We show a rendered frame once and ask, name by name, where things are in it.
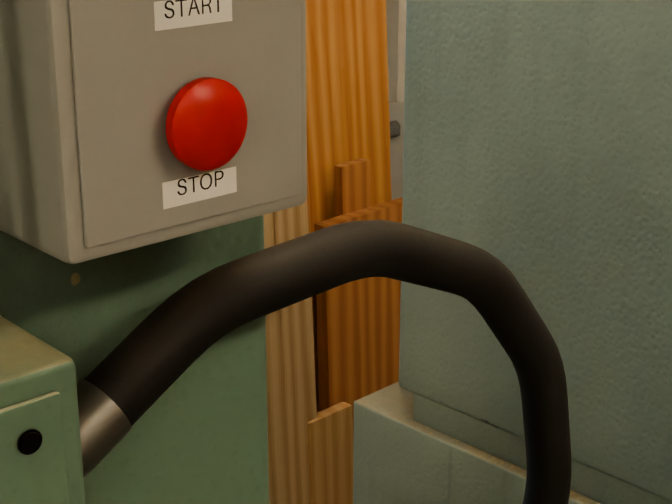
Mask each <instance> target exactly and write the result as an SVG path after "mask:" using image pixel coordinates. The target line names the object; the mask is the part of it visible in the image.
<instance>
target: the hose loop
mask: <svg viewBox="0 0 672 504"><path fill-rule="evenodd" d="M368 277H386V278H391V279H395V280H400V281H404V282H408V283H412V284H416V285H420V286H424V287H428V288H433V289H437V290H441V291H445V292H449V293H453V294H456V295H458V296H461V297H463V298H465V299H467V300H468V301H469V302H470V303H471V304H472V305H473V306H474V307H475V308H476V309H477V311H478V312H479V313H480V315H481V316H482V317H483V319H484V320H485V322H486V323H487V325H488V326H489V328H490V329H491V331H492V332H493V334H494V335H495V337H496V338H497V340H498V341H499V343H500V344H501V346H502V347H503V349H504V350H505V352H506V353H507V355H508V356H509V358H510V360H511V361H512V363H513V366H514V368H515V371H516V373H517V377H518V381H519V385H520V392H521V400H522V412H523V423H524V435H525V447H526V460H527V475H526V486H525V493H524V498H523V503H522V504H568V501H569V495H570V486H571V442H570V426H569V409H568V393H567V383H566V375H565V370H564V366H563V361H562V358H561V355H560V352H559V349H558V347H557V345H556V343H555V341H554V339H553V337H552V335H551V333H550V332H549V330H548V328H547V327H546V325H545V323H544V322H543V320H542V318H541V317H540V315H539V314H538V312H537V310H536V309H535V307H534V305H533V304H532V302H531V301H530V299H529V297H528V296H527V294H526V292H525V291H524V289H523V288H522V286H521V285H520V283H519V282H518V280H517V279H516V277H515V276H514V275H513V273H512V272H511V271H510V270H509V269H508V268H507V267H506V265H505V264H504V263H503V262H502V261H501V260H499V259H498V258H496V257H495V256H493V255H492V254H490V253H489V252H487V251H485V250H483V249H481V248H479V247H477V246H474V245H472V244H470V243H467V242H464V241H461V240H457V239H454V238H451V237H447V236H444V235H441V234H437V233H434V232H431V231H427V230H424V229H421V228H417V227H414V226H410V225H407V224H403V223H399V222H394V221H385V220H365V221H351V222H346V223H341V224H337V225H332V226H329V227H326V228H323V229H320V230H317V231H315V232H312V233H309V234H306V235H303V236H300V237H297V238H295V239H292V240H289V241H286V242H283V243H280V244H278V245H275V246H272V247H269V248H266V249H263V250H260V251H258V252H255V253H252V254H249V255H246V256H243V257H241V258H238V259H235V260H233V261H230V262H228V263H225V264H223V265H221V266H218V267H216V268H214V269H212V270H210V271H208V272H207V273H205V274H203V275H201V276H199V277H198V278H196V279H194V280H192V281H191V282H189V283H188V284H187V285H185V286H184V287H182V288H181V289H180V290H178V291H177V292H175V293H174V294H172V295H171V296H170V297H169V298H167V299H166V300H165V301H164V302H163V303H162V304H161V305H159V306H158V307H157V308H156V309H155V310H154V311H153V312H152V313H150V314H149V315H148V316H147V317H146V318H145V319H144V320H143V321H142V322H141V323H140V324H139V325H138V326H137V327H136V328H135V329H134V330H133V331H132V332H131V333H130V334H129V335H128V336H127V337H126V338H125V339H124V340H123V341H122V342H121V343H120V344H119V345H118V346H117V347H116V348H115V349H114V350H113V351H112V352H111V353H110V354H109V355H108V356H107V357H106V358H105V359H104V360H103V361H102V362H101V363H100V364H99V365H98V366H97V367H96V368H95V369H94V370H93V371H92V372H91V373H90V374H89V375H88V376H87V377H86V378H85V379H84V380H82V379H81V380H80V381H79V382H78V383H77V397H78V410H79V424H80V437H81V450H82V464H83V477H84V478H85V477H86V476H87V475H88V474H89V473H90V472H91V471H92V470H93V469H94V468H95V467H96V466H97V465H98V464H99V463H100V462H101V461H102V459H103V458H104V457H105V456H106V455H107V454H108V453H109V452H110V451H111V450H112V449H113V448H114V447H115V446H116V445H117V444H118V443H119V442H120V441H121V440H122V439H123V438H124V437H125V436H126V435H127V433H128V432H129V431H130V430H131V429H132V425H133V424H134V423H135V422H136V421H137V420H138V419H139V418H140V417H141V416H142V415H143V414H144V413H145V412H146V411H147V410H148V409H149V408H150V407H151V406H152V405H153V404H154V403H155V402H156V401H157V399H158V398H159V397H160V396H161V395H162V394H163V393H164V392H165V391H166V390H167V389H168V388H169V387H170V386H171V385H172V384H173V383H174V382H175V381H176V380H177V379H178V378H179V377H180V376H181V375H182V374H183V373H184V371H185V370H186V369H187V368H188V367H189V366H190V365H191V364H192V363H193V362H194V361H195V360H196V359H197V358H199V357H200V356H201V355H202V354H203V353H204V352H205V351H206V350H207V349H208V348H209V347H210V346H212V345H213V344H214V343H216V342H217V341H218V340H220V339H221V338H222V337H223V336H225V335H227V334H228V333H230V332H232V331H233V330H235V329H237V328H238V327H240V326H242V325H244V324H246V323H249V322H251V321H253V320H255V319H257V318H260V317H262V316H265V315H267V314H270V313H272V312H275V311H277V310H280V309H282V308H285V307H287V306H290V305H292V304H295V303H297V302H300V301H302V300H305V299H308V298H310V297H313V296H315V295H318V294H320V293H323V292H325V291H328V290H330V289H333V288H335V287H338V286H340V285H343V284H346V283H348V282H351V281H355V280H359V279H363V278H368Z"/></svg>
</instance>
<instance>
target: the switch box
mask: <svg viewBox="0 0 672 504"><path fill-rule="evenodd" d="M157 1H166V0H0V230H1V231H3V232H5V233H7V234H9V235H11V236H13V237H15V238H17V239H19V240H21V241H23V242H25V243H27V244H29V245H31V246H33V247H35V248H37V249H39V250H41V251H43V252H45V253H47V254H49V255H51V256H53V257H55V258H57V259H59V260H61V261H63V262H65V263H69V264H76V263H80V262H84V261H88V260H92V259H96V258H99V257H103V256H107V255H111V254H115V253H119V252H123V251H126V250H130V249H134V248H138V247H142V246H146V245H149V244H153V243H157V242H161V241H165V240H169V239H172V238H176V237H180V236H184V235H188V234H192V233H196V232H199V231H203V230H207V229H211V228H215V227H219V226H222V225H226V224H230V223H234V222H238V221H242V220H246V219H249V218H253V217H257V216H261V215H265V214H269V213H272V212H276V211H280V210H284V209H288V208H292V207H295V206H299V205H302V204H303V203H304V202H305V201H306V198H307V108H306V0H232V21H227V22H220V23H212V24H205V25H197V26H190V27H183V28H175V29H168V30H160V31H155V18H154V2H157ZM202 77H213V78H218V79H221V80H224V81H227V82H229V83H231V84H232V85H233V86H234V87H236V88H237V90H238V91H239V92H240V94H241V95H242V97H243V99H244V102H245V104H246V109H247V116H248V121H247V130H246V134H245V138H244V140H243V143H242V145H241V147H240V148H239V150H238V152H237V153H236V154H235V156H234V157H233V158H232V159H231V160H230V161H229V162H227V163H226V164H225V165H223V166H221V167H219V168H217V169H214V170H209V171H202V170H197V169H194V168H191V167H188V166H186V165H184V164H182V163H181V162H180V161H178V159H177V158H176V157H175V156H174V155H173V153H172V152H171V150H170V147H169V145H168V142H167V138H166V119H167V114H168V111H169V108H170V105H171V103H172V101H173V99H174V98H175V96H176V95H177V93H178V92H179V91H180V90H181V89H182V88H183V87H184V86H185V85H187V84H188V83H189V82H191V81H193V80H195V79H198V78H202ZM235 166H236V180H237V192H234V193H230V194H226V195H222V196H217V197H213V198H209V199H205V200H201V201H197V202H193V203H188V204H184V205H180V206H176V207H172V208H168V209H164V210H163V189H162V183H164V182H169V181H173V180H178V179H182V178H187V177H191V176H195V175H200V174H204V173H209V172H213V171H218V170H222V169H226V168H231V167H235Z"/></svg>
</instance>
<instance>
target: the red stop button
mask: <svg viewBox="0 0 672 504"><path fill-rule="evenodd" d="M247 121H248V116H247V109H246V104H245V102H244V99H243V97H242V95H241V94H240V92H239V91H238V90H237V88H236V87H234V86H233V85H232V84H231V83H229V82H227V81H224V80H221V79H218V78H213V77H202V78H198V79H195V80H193V81H191V82H189V83H188V84H187V85H185V86H184V87H183V88H182V89H181V90H180V91H179V92H178V93H177V95H176V96H175V98H174V99H173V101H172V103H171V105H170V108H169V111H168V114H167V119H166V138H167V142H168V145H169V147H170V150H171V152H172V153H173V155H174V156H175V157H176V158H177V159H178V161H180V162H181V163H182V164H184V165H186V166H188V167H191V168H194V169H197V170H202V171H209V170H214V169H217V168H219V167H221V166H223V165H225V164H226V163H227V162H229V161H230V160H231V159H232V158H233V157H234V156H235V154H236V153H237V152H238V150H239V148H240V147H241V145H242V143H243V140H244V138H245V134H246V130H247Z"/></svg>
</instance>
